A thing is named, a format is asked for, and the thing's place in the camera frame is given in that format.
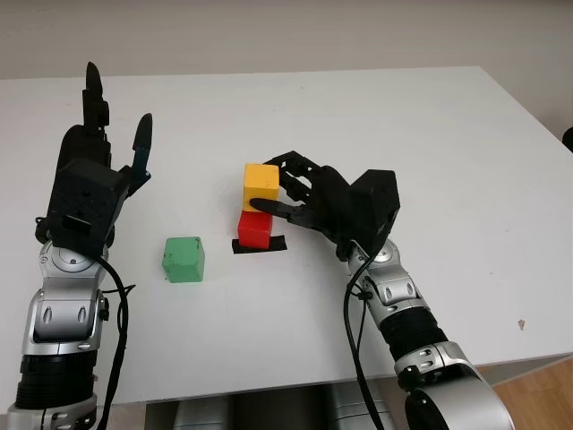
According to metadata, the yellow wooden block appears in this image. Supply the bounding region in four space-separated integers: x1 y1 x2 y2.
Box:
244 163 281 212

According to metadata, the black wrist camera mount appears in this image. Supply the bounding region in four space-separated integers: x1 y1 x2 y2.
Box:
47 157 129 257
346 168 401 259

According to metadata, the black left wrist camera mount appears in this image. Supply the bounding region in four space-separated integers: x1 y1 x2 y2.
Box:
47 157 129 257

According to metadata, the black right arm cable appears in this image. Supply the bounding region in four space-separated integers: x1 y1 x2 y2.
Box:
343 254 387 430

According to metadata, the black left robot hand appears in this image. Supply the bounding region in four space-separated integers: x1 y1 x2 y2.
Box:
56 61 154 205

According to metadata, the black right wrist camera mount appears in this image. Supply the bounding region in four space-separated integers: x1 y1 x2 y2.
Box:
346 168 401 259

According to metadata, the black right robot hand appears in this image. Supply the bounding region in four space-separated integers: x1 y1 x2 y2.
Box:
248 150 359 262

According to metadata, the black tape strip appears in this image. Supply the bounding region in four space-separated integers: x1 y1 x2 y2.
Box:
231 234 287 257

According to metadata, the red wooden block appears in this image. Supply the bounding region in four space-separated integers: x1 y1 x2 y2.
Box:
236 210 273 249

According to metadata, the grey robot thigh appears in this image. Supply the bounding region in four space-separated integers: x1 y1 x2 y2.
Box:
172 396 238 430
329 380 399 430

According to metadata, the green wooden block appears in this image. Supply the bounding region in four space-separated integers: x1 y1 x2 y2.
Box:
160 236 207 284

